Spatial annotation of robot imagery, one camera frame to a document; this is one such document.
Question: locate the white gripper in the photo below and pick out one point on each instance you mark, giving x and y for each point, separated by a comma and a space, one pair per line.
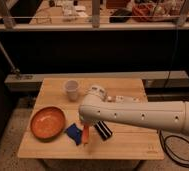
86, 123

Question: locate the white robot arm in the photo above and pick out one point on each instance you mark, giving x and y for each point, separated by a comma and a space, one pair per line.
172, 116

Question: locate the orange ceramic bowl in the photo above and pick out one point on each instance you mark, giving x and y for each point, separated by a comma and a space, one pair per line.
47, 123

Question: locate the blue cloth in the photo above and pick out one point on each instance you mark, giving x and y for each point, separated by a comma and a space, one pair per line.
74, 133

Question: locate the black white striped block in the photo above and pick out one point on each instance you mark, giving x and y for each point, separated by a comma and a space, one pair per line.
103, 130

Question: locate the wooden table board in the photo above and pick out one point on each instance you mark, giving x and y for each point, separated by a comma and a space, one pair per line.
126, 143

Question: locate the white plastic cup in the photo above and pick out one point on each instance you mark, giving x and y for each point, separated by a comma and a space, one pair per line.
72, 89

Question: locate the metal diagonal strut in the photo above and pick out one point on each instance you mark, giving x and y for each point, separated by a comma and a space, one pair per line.
14, 69

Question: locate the black object on shelf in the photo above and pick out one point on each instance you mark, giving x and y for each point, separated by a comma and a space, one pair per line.
120, 16

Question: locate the red object on shelf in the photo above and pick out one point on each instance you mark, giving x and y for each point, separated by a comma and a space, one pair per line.
147, 12

